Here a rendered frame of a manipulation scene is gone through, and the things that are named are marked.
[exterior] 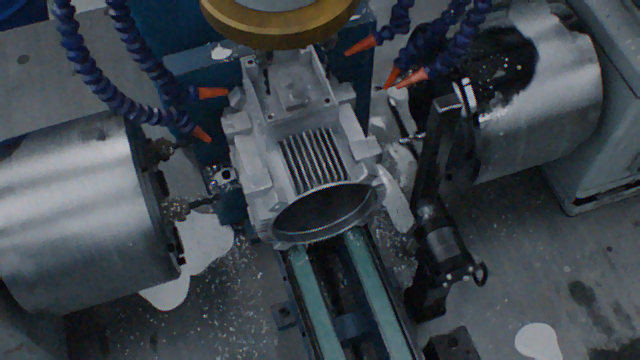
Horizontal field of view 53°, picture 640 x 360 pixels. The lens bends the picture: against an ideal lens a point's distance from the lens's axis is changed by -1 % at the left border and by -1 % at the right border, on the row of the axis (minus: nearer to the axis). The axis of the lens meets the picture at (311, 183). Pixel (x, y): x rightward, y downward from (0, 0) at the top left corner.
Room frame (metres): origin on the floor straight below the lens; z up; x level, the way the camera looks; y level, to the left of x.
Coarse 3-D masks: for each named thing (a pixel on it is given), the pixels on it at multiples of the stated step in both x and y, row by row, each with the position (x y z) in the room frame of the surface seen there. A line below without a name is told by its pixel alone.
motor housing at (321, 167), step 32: (256, 128) 0.52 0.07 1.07; (352, 128) 0.52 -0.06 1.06; (256, 160) 0.47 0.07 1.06; (288, 160) 0.46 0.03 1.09; (320, 160) 0.44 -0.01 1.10; (352, 160) 0.46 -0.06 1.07; (288, 192) 0.41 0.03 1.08; (320, 192) 0.49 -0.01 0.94; (352, 192) 0.47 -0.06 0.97; (384, 192) 0.44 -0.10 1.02; (256, 224) 0.39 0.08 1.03; (288, 224) 0.43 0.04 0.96; (320, 224) 0.43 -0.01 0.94; (352, 224) 0.42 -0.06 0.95
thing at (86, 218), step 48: (0, 144) 0.47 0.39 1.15; (48, 144) 0.45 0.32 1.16; (96, 144) 0.45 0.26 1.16; (144, 144) 0.50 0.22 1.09; (0, 192) 0.39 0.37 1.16; (48, 192) 0.38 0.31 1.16; (96, 192) 0.38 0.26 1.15; (144, 192) 0.39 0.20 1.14; (0, 240) 0.34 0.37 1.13; (48, 240) 0.33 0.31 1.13; (96, 240) 0.34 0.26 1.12; (144, 240) 0.34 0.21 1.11; (48, 288) 0.29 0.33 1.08; (96, 288) 0.30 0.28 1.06; (144, 288) 0.32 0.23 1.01
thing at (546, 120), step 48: (528, 0) 0.66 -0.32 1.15; (432, 48) 0.60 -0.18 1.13; (480, 48) 0.57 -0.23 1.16; (528, 48) 0.56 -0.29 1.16; (576, 48) 0.56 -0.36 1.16; (432, 96) 0.57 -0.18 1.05; (480, 96) 0.50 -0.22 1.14; (528, 96) 0.51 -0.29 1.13; (576, 96) 0.51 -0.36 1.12; (480, 144) 0.46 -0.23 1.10; (528, 144) 0.47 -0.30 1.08; (576, 144) 0.49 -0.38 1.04
